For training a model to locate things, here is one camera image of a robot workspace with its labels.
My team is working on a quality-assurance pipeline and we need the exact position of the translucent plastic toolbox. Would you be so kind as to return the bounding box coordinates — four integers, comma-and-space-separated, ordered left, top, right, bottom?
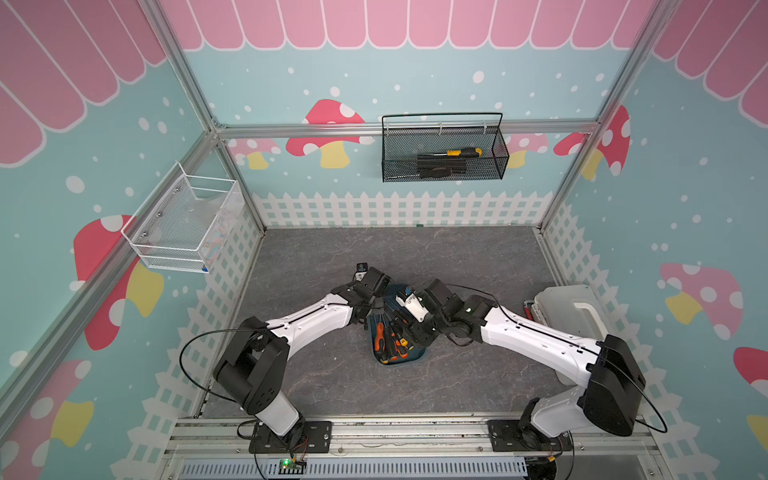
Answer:
524, 284, 614, 385

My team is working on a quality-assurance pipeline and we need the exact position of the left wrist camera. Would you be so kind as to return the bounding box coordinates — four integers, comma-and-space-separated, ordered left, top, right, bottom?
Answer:
354, 262, 369, 281

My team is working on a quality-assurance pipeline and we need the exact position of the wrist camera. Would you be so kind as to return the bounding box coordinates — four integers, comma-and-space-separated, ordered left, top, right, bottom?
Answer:
354, 262, 369, 281
398, 293, 429, 322

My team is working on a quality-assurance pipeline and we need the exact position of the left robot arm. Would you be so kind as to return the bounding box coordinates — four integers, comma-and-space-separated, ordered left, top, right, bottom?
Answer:
213, 267, 391, 447

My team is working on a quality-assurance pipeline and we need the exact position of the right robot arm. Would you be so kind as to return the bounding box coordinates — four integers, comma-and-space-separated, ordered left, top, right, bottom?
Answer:
395, 279, 646, 438

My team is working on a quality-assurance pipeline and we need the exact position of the black tool in basket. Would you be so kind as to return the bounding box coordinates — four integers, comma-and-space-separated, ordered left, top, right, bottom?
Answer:
416, 157, 467, 179

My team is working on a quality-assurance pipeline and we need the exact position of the orange handled screwdriver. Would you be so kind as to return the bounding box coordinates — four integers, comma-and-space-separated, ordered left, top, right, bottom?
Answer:
374, 322, 386, 356

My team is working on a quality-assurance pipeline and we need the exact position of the yellow black screwdriver in basket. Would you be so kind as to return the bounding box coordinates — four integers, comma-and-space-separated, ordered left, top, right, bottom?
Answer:
417, 147, 483, 159

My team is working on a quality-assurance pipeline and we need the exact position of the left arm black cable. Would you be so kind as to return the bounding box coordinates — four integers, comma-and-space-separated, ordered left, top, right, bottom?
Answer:
178, 327, 265, 404

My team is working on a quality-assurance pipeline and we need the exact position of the green lit circuit board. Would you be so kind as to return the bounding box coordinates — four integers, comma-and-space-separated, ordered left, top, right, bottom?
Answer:
279, 459, 307, 475

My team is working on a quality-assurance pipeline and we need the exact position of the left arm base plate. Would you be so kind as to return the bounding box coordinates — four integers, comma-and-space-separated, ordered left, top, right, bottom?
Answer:
249, 419, 333, 455

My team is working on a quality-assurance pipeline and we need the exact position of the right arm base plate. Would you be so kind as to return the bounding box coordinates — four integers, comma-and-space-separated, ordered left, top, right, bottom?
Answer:
486, 419, 573, 454

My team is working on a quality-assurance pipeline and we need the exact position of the teal plastic storage box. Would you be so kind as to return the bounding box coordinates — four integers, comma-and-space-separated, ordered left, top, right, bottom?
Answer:
366, 284, 426, 366

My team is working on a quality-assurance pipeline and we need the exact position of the black wire mesh basket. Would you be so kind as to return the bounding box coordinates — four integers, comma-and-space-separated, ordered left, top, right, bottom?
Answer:
381, 112, 510, 182

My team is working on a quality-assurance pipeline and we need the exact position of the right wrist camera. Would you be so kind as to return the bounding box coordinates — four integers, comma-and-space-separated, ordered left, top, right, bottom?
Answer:
398, 293, 429, 322

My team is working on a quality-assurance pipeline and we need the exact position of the white wire mesh basket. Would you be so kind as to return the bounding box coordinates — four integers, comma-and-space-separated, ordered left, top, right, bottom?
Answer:
121, 164, 245, 274

